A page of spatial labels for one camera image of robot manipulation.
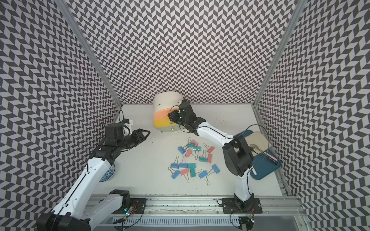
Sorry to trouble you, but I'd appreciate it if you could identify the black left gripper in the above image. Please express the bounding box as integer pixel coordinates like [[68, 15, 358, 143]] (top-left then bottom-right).
[[117, 128, 151, 151]]

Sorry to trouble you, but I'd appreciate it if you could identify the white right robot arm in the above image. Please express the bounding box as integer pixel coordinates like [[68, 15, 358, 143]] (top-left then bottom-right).
[[168, 100, 254, 203]]

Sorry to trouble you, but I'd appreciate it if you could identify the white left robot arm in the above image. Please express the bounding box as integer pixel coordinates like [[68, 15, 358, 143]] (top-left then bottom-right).
[[36, 123, 150, 231]]

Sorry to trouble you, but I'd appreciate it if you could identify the pale green bottom drawer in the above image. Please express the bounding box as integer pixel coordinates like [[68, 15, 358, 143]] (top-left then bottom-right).
[[157, 124, 180, 132]]

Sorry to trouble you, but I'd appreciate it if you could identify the white round drawer cabinet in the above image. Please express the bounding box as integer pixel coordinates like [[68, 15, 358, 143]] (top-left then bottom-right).
[[153, 91, 184, 116]]

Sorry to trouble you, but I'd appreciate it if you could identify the yellow middle drawer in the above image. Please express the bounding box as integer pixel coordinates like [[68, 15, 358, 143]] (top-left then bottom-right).
[[153, 120, 176, 128]]

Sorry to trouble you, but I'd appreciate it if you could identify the green binder clip top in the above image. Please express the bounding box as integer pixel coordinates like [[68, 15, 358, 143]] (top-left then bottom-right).
[[184, 142, 195, 149]]

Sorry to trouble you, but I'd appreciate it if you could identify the blue binder clip upper left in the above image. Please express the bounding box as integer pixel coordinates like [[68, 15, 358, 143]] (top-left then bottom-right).
[[177, 146, 187, 155]]

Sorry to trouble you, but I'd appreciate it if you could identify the green binder clip upper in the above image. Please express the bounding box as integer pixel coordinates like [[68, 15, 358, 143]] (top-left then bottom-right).
[[193, 146, 202, 154]]

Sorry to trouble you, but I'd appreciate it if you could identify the blue binder clip bottom left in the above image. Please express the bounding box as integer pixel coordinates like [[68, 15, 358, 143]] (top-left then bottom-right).
[[168, 167, 180, 179]]

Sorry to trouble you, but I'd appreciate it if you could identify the pink binder clip bottom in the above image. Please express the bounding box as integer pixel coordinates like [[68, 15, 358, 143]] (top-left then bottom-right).
[[180, 168, 190, 183]]

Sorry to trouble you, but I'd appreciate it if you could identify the green binder clip middle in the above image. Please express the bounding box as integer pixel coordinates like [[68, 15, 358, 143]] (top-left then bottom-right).
[[198, 151, 208, 163]]

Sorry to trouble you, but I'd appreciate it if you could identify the blue binder clip right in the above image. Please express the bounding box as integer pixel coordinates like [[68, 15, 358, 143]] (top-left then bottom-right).
[[208, 164, 220, 176]]

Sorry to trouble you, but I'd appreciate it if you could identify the blue patterned bowl near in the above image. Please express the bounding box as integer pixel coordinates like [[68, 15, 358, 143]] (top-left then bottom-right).
[[99, 164, 116, 182]]

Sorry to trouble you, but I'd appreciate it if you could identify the beige cloth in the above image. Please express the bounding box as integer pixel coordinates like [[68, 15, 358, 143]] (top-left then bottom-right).
[[245, 132, 270, 151]]

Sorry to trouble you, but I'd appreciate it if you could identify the teal cutting board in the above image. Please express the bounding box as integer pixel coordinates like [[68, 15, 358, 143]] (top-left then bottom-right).
[[234, 130, 281, 180]]

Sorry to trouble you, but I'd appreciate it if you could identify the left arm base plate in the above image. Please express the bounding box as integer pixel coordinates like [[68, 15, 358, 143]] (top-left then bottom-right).
[[113, 198, 147, 214]]

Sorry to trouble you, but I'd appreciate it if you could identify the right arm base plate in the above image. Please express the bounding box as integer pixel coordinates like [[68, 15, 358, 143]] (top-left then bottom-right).
[[221, 197, 263, 214]]

